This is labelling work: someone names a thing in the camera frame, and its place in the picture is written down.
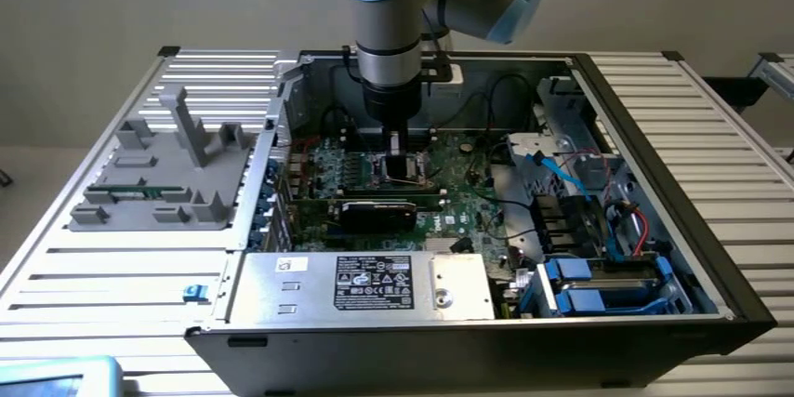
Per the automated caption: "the black fan shroud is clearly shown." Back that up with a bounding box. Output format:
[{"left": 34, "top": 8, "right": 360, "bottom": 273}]
[{"left": 531, "top": 193, "right": 598, "bottom": 255}]

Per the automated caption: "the black graphics card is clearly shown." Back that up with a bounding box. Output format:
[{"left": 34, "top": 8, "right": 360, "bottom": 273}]
[{"left": 290, "top": 198, "right": 446, "bottom": 233}]

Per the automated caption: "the green motherboard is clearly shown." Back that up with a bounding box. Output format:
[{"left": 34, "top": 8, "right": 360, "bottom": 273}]
[{"left": 272, "top": 128, "right": 518, "bottom": 255}]

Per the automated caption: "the open black PC case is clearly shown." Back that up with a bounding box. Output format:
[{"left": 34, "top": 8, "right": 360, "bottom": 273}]
[{"left": 184, "top": 48, "right": 779, "bottom": 397}]

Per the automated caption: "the red disk wire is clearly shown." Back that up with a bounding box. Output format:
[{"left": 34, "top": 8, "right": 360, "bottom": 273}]
[{"left": 626, "top": 204, "right": 651, "bottom": 259}]

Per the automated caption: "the metal slat side table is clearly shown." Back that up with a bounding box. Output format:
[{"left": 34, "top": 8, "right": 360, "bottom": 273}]
[{"left": 746, "top": 51, "right": 794, "bottom": 101}]

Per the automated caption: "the grey parts rack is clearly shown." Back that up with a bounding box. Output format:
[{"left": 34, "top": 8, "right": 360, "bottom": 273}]
[{"left": 66, "top": 86, "right": 256, "bottom": 233}]

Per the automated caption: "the light blue device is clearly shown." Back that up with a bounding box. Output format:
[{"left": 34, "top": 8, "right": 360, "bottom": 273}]
[{"left": 0, "top": 354, "right": 127, "bottom": 397}]

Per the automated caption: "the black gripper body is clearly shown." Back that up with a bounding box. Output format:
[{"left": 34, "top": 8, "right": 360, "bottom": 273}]
[{"left": 362, "top": 82, "right": 425, "bottom": 134}]

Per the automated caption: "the green RAM stick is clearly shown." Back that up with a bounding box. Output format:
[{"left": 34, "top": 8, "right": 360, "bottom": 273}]
[{"left": 86, "top": 186, "right": 188, "bottom": 198}]

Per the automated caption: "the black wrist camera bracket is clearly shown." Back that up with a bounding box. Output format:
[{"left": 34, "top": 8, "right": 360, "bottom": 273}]
[{"left": 340, "top": 45, "right": 466, "bottom": 86}]

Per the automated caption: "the light blue flat wire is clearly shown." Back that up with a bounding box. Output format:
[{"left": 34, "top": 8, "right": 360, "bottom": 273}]
[{"left": 522, "top": 149, "right": 591, "bottom": 201}]

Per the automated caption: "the CPU socket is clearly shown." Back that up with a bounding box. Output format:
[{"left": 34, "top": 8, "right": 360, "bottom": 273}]
[{"left": 370, "top": 151, "right": 434, "bottom": 185}]

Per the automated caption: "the blue disk wire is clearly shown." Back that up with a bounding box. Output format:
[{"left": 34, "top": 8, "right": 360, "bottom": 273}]
[{"left": 602, "top": 200, "right": 629, "bottom": 264}]

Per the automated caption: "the silver power supply unit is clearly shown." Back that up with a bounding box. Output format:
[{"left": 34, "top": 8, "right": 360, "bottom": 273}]
[{"left": 224, "top": 251, "right": 497, "bottom": 324}]

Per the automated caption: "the silver drive cage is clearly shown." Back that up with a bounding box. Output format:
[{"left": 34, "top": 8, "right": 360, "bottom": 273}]
[{"left": 505, "top": 74, "right": 623, "bottom": 162}]

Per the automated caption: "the blue disk bay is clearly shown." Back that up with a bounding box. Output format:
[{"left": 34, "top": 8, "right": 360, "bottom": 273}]
[{"left": 531, "top": 255, "right": 691, "bottom": 320}]

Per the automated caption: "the silver hard disk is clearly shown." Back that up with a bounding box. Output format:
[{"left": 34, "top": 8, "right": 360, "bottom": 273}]
[{"left": 557, "top": 275, "right": 662, "bottom": 311}]

